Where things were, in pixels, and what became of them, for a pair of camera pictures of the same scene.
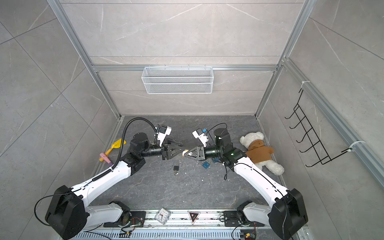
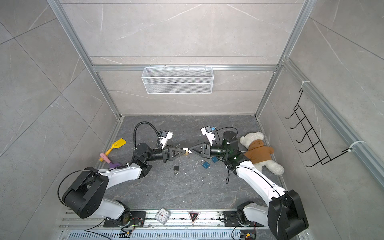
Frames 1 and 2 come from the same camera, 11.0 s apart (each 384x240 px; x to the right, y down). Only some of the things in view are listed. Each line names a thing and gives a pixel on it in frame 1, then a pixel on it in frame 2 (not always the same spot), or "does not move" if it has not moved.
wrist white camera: (199, 134) → (208, 131)
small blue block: (205, 165) does not move
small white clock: (162, 216) does not move
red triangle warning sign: (193, 216) does not move
